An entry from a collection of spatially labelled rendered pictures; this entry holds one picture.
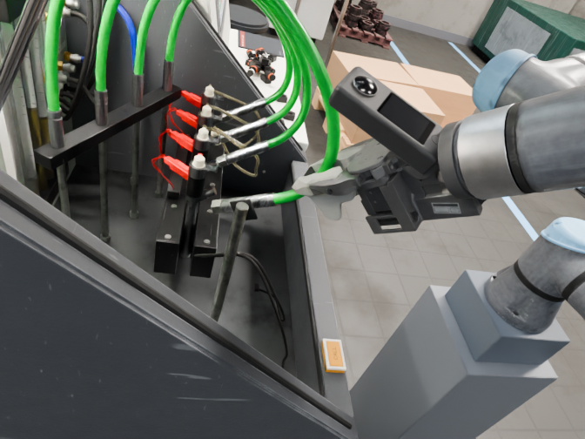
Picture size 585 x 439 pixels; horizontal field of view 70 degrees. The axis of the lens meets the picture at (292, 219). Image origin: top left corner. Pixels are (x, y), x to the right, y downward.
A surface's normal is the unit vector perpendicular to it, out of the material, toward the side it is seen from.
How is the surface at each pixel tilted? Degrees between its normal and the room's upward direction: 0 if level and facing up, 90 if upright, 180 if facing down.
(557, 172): 110
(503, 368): 0
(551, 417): 0
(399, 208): 103
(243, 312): 0
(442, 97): 90
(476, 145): 71
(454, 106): 90
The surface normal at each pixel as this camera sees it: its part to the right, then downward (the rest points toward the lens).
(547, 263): -0.89, 0.10
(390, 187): -0.54, 0.61
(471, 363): 0.26, -0.72
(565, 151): -0.64, 0.43
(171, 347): 0.08, 0.67
